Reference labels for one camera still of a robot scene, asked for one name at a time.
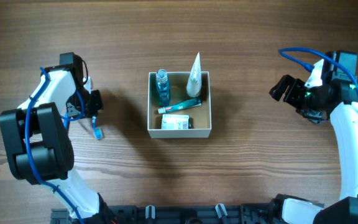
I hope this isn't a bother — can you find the blue white toothbrush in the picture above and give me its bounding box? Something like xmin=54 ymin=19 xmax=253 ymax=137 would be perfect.
xmin=91 ymin=116 xmax=103 ymax=139

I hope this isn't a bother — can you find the teal mouthwash bottle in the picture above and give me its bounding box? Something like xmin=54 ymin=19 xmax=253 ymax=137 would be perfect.
xmin=155 ymin=69 xmax=171 ymax=107

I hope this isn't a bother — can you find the green soap box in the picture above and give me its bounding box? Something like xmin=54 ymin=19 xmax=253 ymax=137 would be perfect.
xmin=161 ymin=114 xmax=190 ymax=130

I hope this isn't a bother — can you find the Colgate toothpaste tube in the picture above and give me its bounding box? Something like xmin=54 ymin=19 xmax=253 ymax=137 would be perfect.
xmin=157 ymin=98 xmax=202 ymax=114

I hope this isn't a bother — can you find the white lotion tube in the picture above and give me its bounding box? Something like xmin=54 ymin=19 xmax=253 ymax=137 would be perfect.
xmin=186 ymin=53 xmax=202 ymax=98

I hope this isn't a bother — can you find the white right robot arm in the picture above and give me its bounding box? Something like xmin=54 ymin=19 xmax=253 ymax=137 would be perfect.
xmin=267 ymin=47 xmax=358 ymax=223

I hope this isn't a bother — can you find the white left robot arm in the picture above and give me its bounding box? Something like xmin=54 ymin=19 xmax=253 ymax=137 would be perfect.
xmin=0 ymin=52 xmax=114 ymax=223

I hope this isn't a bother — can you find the white cardboard box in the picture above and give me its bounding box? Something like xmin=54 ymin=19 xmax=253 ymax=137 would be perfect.
xmin=147 ymin=72 xmax=212 ymax=139

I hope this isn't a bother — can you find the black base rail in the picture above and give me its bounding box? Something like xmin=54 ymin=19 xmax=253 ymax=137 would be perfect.
xmin=50 ymin=202 xmax=326 ymax=224

